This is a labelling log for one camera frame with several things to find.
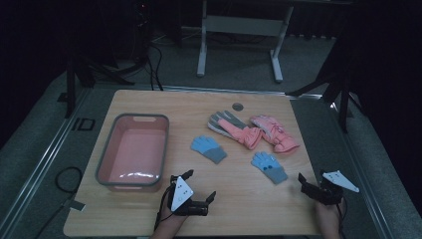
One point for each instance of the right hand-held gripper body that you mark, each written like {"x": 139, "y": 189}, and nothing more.
{"x": 328, "y": 194}

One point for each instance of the grey tape piece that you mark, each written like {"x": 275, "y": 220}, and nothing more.
{"x": 77, "y": 205}

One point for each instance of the white metal desk frame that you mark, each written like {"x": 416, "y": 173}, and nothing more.
{"x": 244, "y": 25}

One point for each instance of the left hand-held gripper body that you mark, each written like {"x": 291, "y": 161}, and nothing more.
{"x": 180, "y": 195}

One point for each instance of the person's left hand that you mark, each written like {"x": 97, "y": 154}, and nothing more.
{"x": 167, "y": 227}

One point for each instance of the pink plastic basin grey rim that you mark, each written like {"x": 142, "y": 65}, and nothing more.
{"x": 132, "y": 149}

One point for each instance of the person's right hand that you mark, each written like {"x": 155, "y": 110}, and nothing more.
{"x": 328, "y": 220}

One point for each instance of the plain blue knit glove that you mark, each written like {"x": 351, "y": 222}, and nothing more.
{"x": 207, "y": 146}

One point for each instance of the black metal stand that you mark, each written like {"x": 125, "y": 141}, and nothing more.
{"x": 343, "y": 99}
{"x": 70, "y": 86}

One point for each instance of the pink quilted winter glove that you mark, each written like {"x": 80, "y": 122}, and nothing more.
{"x": 277, "y": 137}

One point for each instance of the pink glove with grey palm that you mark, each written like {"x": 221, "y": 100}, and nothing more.
{"x": 229, "y": 122}

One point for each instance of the blue knit glove with dots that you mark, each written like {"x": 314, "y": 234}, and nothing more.
{"x": 265, "y": 162}

